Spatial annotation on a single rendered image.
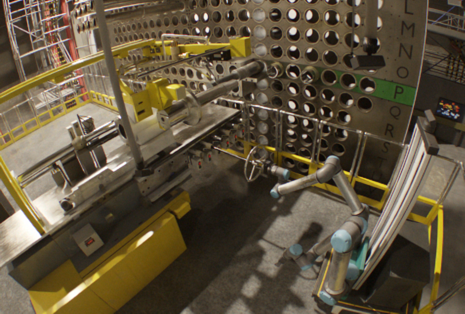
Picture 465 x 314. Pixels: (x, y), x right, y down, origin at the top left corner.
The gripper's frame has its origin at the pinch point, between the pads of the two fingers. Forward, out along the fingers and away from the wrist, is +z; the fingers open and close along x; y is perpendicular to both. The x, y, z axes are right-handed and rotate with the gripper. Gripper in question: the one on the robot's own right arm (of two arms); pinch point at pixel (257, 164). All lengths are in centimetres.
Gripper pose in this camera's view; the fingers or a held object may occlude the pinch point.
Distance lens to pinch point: 239.1
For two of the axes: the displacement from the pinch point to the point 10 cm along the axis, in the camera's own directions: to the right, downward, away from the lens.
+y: -6.1, 3.4, -7.2
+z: -7.9, -2.6, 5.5
